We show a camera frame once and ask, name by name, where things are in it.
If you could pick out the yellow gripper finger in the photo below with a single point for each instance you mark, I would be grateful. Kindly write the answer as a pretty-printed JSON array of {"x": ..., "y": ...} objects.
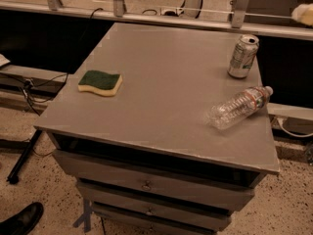
[{"x": 303, "y": 14}]

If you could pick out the silver 7up soda can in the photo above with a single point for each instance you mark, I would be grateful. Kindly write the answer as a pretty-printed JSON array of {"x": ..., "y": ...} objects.
[{"x": 243, "y": 56}]

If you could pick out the clear plastic water bottle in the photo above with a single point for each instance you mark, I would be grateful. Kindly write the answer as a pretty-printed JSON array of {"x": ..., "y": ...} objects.
[{"x": 239, "y": 107}]

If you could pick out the grey drawer cabinet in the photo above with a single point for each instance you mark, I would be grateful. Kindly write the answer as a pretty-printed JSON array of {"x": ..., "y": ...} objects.
[{"x": 147, "y": 156}]

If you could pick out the green and yellow sponge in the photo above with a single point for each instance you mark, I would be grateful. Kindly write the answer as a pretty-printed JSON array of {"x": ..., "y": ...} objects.
[{"x": 100, "y": 83}]

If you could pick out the black tripod leg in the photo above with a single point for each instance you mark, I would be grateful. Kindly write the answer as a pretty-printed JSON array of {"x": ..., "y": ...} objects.
[{"x": 13, "y": 177}]

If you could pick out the black leather shoe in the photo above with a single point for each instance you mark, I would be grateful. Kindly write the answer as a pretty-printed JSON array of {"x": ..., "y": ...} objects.
[{"x": 24, "y": 221}]

